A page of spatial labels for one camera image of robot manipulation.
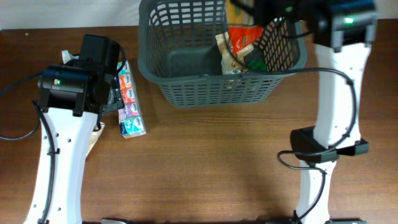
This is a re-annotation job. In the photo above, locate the orange spaghetti pasta packet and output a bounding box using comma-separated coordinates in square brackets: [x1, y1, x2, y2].
[225, 0, 264, 54]

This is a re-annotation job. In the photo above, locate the beige brown snack pouch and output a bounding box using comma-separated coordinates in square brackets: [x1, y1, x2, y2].
[86, 122, 105, 157]

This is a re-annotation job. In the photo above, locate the green lidded small jar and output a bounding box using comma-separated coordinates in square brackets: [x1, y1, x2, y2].
[248, 60, 268, 72]

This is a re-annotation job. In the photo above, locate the colourful Kleenex tissue multipack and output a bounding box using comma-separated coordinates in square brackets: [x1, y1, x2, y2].
[118, 61, 146, 139]

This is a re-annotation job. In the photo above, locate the grey plastic lattice basket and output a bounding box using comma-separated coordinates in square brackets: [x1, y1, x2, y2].
[137, 0, 307, 108]

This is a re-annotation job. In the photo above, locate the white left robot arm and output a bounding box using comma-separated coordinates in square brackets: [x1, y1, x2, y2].
[25, 34, 125, 224]

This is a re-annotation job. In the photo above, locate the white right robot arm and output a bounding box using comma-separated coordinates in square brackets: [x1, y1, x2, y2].
[234, 0, 377, 223]

